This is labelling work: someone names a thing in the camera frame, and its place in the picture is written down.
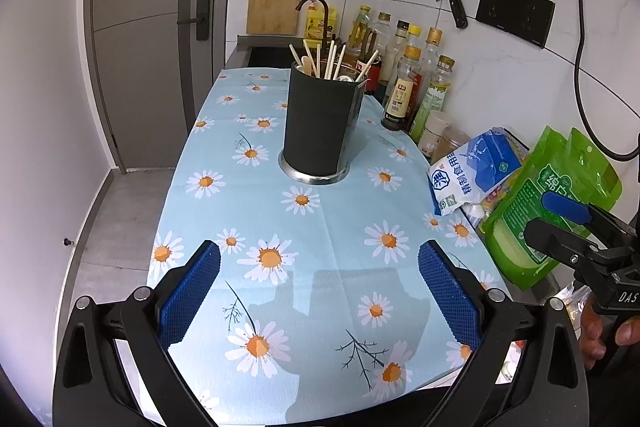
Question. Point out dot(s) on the white lidded spice jar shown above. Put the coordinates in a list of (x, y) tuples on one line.
[(434, 132)]

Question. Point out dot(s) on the dark curved faucet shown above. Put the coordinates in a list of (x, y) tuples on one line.
[(326, 27)]

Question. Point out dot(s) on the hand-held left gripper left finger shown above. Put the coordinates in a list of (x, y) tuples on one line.
[(192, 297)]

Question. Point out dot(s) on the row of condiment bottles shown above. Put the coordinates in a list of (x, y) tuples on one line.
[(400, 97)]

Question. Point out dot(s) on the white blue salt bag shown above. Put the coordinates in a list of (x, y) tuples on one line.
[(475, 172)]

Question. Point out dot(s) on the green sugar bag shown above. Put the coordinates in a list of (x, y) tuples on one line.
[(530, 207)]

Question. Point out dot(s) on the dark kitchen sink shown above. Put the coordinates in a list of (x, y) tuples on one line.
[(270, 54)]

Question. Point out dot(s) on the person's dark trousers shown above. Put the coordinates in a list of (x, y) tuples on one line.
[(400, 412)]

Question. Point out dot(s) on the pile of wooden chopsticks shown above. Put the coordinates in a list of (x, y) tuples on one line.
[(330, 59)]

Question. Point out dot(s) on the brown spice jar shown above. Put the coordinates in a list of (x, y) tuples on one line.
[(455, 142)]

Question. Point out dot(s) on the colourful snack packet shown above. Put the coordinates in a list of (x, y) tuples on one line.
[(492, 199)]

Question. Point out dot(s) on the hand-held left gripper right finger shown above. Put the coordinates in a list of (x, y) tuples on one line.
[(450, 297)]

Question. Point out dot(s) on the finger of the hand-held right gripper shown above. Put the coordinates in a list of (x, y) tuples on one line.
[(562, 204), (555, 239)]

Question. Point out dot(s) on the person's right hand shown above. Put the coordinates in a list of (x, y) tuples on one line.
[(592, 337)]

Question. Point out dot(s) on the grey door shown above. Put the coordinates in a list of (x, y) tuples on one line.
[(140, 57)]

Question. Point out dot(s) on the blue daisy print tablecloth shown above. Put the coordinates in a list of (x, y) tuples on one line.
[(325, 232)]

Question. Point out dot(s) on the black utensil holder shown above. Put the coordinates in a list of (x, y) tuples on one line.
[(322, 122)]

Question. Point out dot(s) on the black wall socket panel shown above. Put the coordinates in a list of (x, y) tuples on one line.
[(515, 14)]

